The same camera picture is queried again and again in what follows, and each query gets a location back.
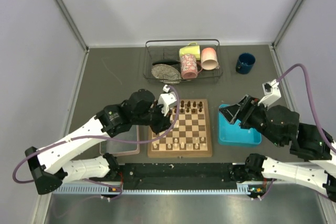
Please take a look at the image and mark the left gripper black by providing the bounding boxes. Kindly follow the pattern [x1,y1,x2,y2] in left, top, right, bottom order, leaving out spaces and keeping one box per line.
[133,100,173,135]

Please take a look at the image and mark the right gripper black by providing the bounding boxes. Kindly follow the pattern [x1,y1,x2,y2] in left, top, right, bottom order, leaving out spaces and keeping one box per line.
[217,94,283,147]

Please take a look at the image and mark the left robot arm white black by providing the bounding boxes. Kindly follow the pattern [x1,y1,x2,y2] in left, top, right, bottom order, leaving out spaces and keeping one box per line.
[25,85,179,195]

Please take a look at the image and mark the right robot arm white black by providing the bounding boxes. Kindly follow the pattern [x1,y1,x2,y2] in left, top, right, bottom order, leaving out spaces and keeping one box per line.
[218,95,335,201]

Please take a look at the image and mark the wooden chess board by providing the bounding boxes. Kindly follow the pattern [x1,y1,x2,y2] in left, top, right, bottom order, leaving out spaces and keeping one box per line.
[148,99,213,158]

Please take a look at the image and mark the blue plastic tray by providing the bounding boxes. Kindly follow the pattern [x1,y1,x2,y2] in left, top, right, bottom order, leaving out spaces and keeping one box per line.
[217,112,262,147]

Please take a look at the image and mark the speckled ceramic plate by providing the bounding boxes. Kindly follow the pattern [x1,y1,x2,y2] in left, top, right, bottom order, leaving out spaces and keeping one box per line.
[151,64,182,84]

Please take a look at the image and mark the metal tray pink rim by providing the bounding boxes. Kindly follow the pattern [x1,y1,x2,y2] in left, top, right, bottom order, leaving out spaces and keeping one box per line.
[100,125,140,157]

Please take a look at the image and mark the dark blue mug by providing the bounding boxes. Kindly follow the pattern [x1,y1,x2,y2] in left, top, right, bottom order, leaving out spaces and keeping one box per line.
[236,53,256,74]

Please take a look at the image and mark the pink patterned mug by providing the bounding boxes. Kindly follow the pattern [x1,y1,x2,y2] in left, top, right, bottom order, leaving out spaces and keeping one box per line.
[180,54,203,80]

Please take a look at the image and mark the pink white mug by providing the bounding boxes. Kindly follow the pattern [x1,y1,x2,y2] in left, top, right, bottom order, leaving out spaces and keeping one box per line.
[201,47,219,70]

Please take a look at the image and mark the yellow mug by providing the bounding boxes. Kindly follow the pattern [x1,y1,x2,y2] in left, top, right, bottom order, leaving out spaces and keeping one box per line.
[179,41,201,61]

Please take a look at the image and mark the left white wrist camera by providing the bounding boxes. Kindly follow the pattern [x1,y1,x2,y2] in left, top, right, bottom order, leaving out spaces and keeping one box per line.
[157,84,177,116]

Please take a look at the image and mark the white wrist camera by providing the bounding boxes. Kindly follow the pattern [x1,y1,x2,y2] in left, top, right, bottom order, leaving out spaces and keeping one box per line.
[258,79,281,107]
[157,84,177,116]

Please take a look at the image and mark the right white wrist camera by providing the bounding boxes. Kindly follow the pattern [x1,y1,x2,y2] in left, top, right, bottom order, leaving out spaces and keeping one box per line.
[258,79,281,107]

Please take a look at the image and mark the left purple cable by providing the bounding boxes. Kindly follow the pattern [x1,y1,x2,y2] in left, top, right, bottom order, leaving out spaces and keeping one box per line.
[12,85,181,198]

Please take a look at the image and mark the black wire dish rack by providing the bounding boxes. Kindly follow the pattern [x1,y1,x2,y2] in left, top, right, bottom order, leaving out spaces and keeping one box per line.
[143,39,223,84]

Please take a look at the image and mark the aluminium front rail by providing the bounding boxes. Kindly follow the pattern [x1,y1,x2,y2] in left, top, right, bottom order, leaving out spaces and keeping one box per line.
[41,163,329,196]

